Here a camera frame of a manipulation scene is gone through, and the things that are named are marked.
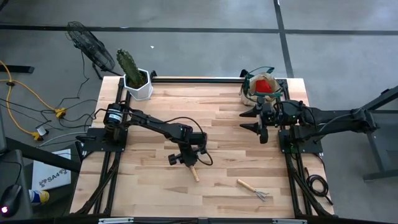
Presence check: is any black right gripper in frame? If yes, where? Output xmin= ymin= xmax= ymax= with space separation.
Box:
xmin=238 ymin=100 xmax=282 ymax=145

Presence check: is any wide-blade trowel wooden handle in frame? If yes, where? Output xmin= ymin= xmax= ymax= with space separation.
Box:
xmin=188 ymin=165 xmax=201 ymax=183

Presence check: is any beige green-trimmed gardening bag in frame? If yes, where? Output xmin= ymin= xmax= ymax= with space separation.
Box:
xmin=241 ymin=65 xmax=283 ymax=107

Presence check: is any hand rake wooden handle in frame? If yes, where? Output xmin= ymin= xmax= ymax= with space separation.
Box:
xmin=236 ymin=178 xmax=270 ymax=202

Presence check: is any white faceted plant pot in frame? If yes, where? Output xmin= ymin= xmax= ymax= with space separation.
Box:
xmin=123 ymin=67 xmax=154 ymax=102

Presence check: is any green cactus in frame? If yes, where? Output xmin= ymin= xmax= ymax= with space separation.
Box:
xmin=116 ymin=48 xmax=147 ymax=88

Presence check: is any white cardboard box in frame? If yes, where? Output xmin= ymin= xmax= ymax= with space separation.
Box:
xmin=31 ymin=148 xmax=72 ymax=192

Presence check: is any black floor fan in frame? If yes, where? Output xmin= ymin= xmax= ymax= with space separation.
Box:
xmin=65 ymin=20 xmax=123 ymax=81

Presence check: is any yellow blue white object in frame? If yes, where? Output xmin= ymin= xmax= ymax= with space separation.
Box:
xmin=28 ymin=189 xmax=50 ymax=206

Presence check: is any black desk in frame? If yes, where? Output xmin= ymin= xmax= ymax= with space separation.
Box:
xmin=0 ymin=107 xmax=82 ymax=224

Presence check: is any black computer mouse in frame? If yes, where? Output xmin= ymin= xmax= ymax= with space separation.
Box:
xmin=0 ymin=184 xmax=24 ymax=218

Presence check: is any black floor bar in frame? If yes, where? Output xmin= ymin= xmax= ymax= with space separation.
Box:
xmin=0 ymin=65 xmax=35 ymax=75

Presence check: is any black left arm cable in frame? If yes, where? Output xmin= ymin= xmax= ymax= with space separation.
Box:
xmin=163 ymin=116 xmax=214 ymax=167

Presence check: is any black aluminium table frame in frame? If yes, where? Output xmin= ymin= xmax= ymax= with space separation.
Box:
xmin=70 ymin=76 xmax=335 ymax=218

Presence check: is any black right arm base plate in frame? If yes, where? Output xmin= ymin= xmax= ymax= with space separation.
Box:
xmin=278 ymin=128 xmax=324 ymax=155

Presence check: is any black coiled cable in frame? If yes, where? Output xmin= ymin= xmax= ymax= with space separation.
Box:
xmin=303 ymin=167 xmax=335 ymax=206

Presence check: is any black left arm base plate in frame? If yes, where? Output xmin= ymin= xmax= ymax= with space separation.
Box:
xmin=81 ymin=126 xmax=129 ymax=153

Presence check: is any silver table bracket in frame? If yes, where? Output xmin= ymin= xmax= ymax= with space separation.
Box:
xmin=272 ymin=218 xmax=308 ymax=224
xmin=98 ymin=217 xmax=135 ymax=224

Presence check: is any black metal bench frame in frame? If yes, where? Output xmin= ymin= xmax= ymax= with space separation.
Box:
xmin=362 ymin=85 xmax=398 ymax=182

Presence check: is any yellow extension cable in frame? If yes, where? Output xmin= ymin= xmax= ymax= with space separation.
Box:
xmin=0 ymin=60 xmax=63 ymax=138

